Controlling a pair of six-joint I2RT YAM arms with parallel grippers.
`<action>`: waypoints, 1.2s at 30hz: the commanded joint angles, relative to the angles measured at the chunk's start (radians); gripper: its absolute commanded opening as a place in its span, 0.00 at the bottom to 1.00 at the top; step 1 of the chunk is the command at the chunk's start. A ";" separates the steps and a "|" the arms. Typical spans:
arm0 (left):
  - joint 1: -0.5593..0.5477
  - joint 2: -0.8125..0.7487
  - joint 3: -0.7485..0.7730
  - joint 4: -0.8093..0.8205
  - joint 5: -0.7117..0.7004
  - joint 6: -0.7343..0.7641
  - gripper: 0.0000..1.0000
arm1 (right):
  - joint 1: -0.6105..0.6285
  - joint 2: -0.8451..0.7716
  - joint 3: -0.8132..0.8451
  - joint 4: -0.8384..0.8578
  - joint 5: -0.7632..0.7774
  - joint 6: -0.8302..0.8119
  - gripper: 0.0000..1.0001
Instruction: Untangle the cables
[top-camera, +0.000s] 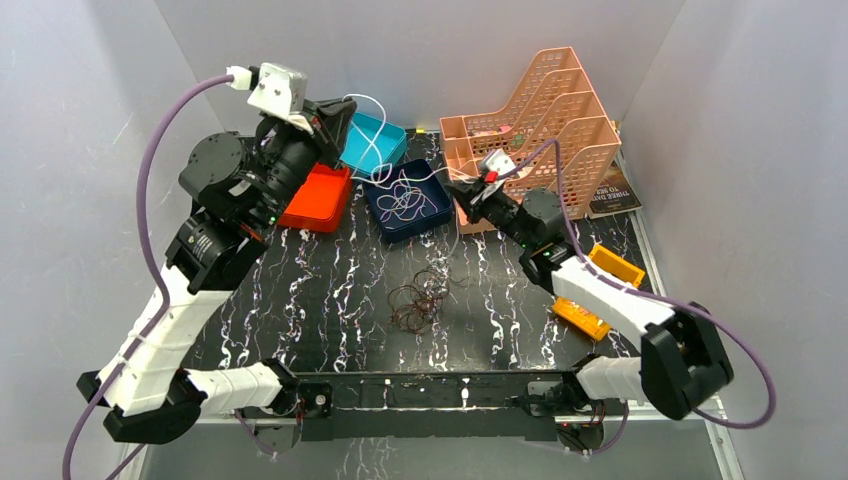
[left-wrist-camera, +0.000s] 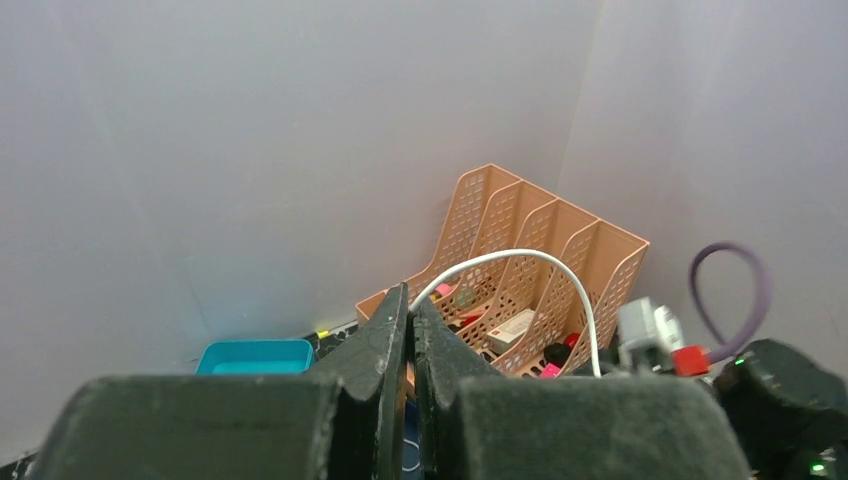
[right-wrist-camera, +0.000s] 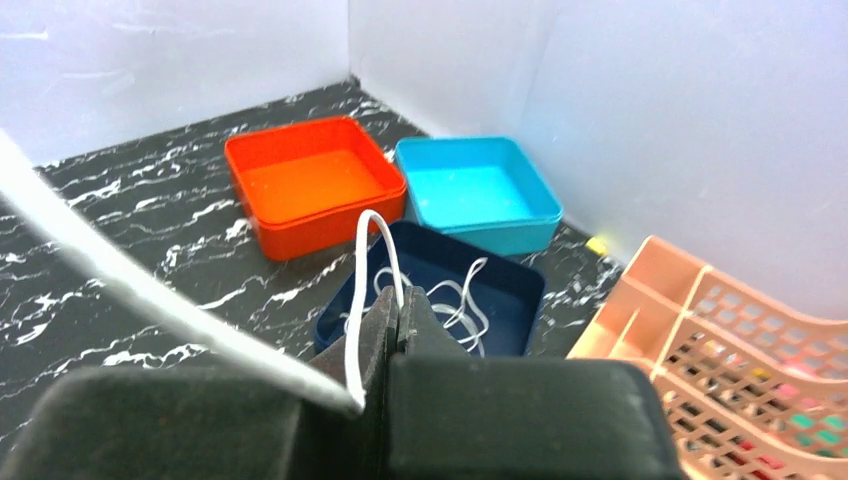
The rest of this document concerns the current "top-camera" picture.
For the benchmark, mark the peach plastic file organizer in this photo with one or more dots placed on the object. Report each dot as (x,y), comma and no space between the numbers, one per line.
(553,99)

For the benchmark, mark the yellow bin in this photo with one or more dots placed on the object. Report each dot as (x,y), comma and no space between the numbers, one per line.
(583,319)

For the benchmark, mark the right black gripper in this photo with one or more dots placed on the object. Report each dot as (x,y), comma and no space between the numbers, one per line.
(465,192)

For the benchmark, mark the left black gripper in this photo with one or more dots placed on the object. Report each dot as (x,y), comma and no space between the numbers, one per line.
(323,125)

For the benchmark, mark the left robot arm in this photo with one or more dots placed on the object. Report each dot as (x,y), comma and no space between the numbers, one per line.
(240,185)

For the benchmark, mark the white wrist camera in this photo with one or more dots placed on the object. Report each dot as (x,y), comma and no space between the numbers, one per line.
(280,93)
(494,167)

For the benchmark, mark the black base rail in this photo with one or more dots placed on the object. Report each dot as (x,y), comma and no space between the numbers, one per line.
(439,404)

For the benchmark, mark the dark book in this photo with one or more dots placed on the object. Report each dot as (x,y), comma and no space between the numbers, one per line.
(614,195)

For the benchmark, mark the red square tray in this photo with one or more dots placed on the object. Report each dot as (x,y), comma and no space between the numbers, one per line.
(319,204)

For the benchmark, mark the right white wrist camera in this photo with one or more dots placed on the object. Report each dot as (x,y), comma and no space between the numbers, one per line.
(494,167)

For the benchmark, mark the navy square tray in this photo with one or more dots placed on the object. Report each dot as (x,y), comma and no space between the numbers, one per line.
(408,200)

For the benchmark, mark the teal square tray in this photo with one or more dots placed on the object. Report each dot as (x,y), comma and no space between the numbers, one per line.
(369,152)

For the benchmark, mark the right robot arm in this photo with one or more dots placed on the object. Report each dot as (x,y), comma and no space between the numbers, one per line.
(681,362)

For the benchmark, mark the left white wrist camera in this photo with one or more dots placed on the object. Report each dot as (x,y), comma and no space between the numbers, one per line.
(280,93)

